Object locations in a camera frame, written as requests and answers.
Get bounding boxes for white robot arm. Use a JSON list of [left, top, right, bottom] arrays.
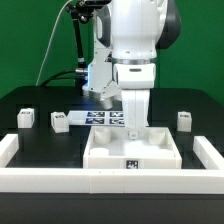
[[80, 0, 181, 139]]

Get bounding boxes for white marker sheet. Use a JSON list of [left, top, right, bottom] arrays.
[[67, 110, 124, 126]]

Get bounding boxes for black cables at base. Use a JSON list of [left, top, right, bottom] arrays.
[[39, 69, 88, 88]]

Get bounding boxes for white square table top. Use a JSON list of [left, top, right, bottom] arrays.
[[83, 126, 182, 169]]

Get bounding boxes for white cable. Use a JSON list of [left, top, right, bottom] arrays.
[[35, 0, 73, 87]]

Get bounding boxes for white U-shaped fence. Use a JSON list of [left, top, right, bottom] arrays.
[[0, 134, 224, 194]]

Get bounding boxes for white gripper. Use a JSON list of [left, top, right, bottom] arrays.
[[113, 63, 156, 140]]

